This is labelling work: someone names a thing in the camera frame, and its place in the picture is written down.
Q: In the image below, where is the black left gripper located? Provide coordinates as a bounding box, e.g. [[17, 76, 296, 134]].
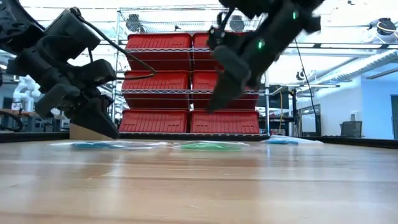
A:
[[6, 35, 121, 140]]

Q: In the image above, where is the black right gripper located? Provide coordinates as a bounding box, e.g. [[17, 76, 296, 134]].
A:
[[206, 4, 323, 113]]

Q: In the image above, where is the teal rubber band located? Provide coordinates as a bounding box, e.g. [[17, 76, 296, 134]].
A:
[[83, 142, 121, 150], [71, 142, 103, 151], [93, 142, 127, 150]]

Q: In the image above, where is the clear zipper bag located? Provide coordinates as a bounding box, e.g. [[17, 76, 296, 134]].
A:
[[172, 140, 251, 152], [262, 134, 325, 146], [49, 140, 171, 151]]

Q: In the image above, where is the green rubber band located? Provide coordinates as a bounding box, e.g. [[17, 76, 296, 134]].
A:
[[180, 142, 212, 152], [189, 142, 231, 152], [205, 142, 243, 152]]

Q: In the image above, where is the small cardboard box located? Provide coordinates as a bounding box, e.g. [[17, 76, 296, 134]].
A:
[[69, 123, 110, 141]]

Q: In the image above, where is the black monitor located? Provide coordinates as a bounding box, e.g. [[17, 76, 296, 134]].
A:
[[257, 86, 290, 110]]

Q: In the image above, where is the wooden workbench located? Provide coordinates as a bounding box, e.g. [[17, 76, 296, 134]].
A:
[[0, 108, 68, 133]]

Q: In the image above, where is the black mesh chair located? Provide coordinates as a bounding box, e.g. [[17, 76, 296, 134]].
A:
[[340, 120, 363, 139]]

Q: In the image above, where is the chrome wire shelf rack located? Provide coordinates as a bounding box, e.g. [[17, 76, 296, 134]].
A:
[[111, 3, 271, 138]]

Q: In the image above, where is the yellow cable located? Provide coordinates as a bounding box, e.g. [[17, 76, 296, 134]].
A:
[[279, 90, 284, 134]]

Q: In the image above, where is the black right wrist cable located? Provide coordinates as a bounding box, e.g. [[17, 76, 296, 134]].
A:
[[216, 7, 236, 35]]

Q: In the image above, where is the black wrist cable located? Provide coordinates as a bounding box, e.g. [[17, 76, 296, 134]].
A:
[[216, 7, 236, 35], [70, 6, 157, 80]]

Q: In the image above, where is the thin black hanging cable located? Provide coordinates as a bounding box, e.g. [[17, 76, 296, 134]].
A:
[[294, 39, 322, 138]]

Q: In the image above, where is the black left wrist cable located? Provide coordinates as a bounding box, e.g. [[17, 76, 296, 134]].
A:
[[70, 6, 157, 80]]

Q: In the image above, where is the black hose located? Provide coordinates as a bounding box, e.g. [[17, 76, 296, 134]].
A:
[[0, 111, 24, 133]]

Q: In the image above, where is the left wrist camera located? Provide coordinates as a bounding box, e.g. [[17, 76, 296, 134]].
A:
[[43, 8, 101, 60]]

